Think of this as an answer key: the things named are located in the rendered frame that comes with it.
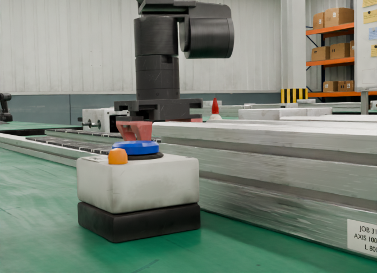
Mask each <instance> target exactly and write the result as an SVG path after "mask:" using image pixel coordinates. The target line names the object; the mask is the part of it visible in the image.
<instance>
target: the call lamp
mask: <svg viewBox="0 0 377 273"><path fill-rule="evenodd" d="M126 163H128V159H127V153H126V151H125V149H121V148H115V149H111V150H110V152H109V155H108V164H113V165H117V164H126Z"/></svg>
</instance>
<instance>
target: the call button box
mask: <svg viewBox="0 0 377 273"><path fill-rule="evenodd" d="M127 159H128V163H126V164H117V165H113V164H108V156H93V157H80V158H78V159H77V161H76V170H77V197H78V199H79V200H80V201H82V202H79V203H78V204H77V214H78V223H79V225H81V226H83V227H85V228H87V229H89V230H91V231H92V232H94V233H96V234H98V235H100V236H102V237H104V238H106V239H108V240H110V241H112V242H114V243H119V242H126V241H130V240H136V239H142V238H149V237H153V236H159V235H166V234H171V233H178V232H182V231H188V230H195V229H198V228H200V226H201V225H200V206H199V205H198V201H199V199H200V195H199V162H198V159H197V158H193V157H186V156H178V155H173V154H165V153H161V152H157V153H149V154H144V155H127Z"/></svg>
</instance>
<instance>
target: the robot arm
mask: <svg viewBox="0 0 377 273"><path fill-rule="evenodd" d="M137 6H138V15H141V17H139V18H136V19H134V43H135V57H136V59H135V72H136V101H114V111H123V110H128V111H129V112H130V115H129V116H117V117H116V127H117V129H118V131H119V132H120V134H121V135H122V137H123V140H124V141H136V137H135V134H136V136H137V140H149V141H151V134H152V124H153V123H152V122H148V121H144V120H146V119H149V120H165V121H166V122H167V121H175V122H203V118H202V117H203V114H196V113H190V108H203V98H191V99H180V72H179V58H178V57H177V56H178V22H179V36H180V49H181V51H182V52H183V53H184V55H185V58H186V59H208V58H230V57H231V55H232V52H233V47H234V42H235V31H234V26H233V21H232V17H231V9H230V7H229V6H228V5H226V4H221V3H220V4H216V3H204V2H198V1H176V0H137Z"/></svg>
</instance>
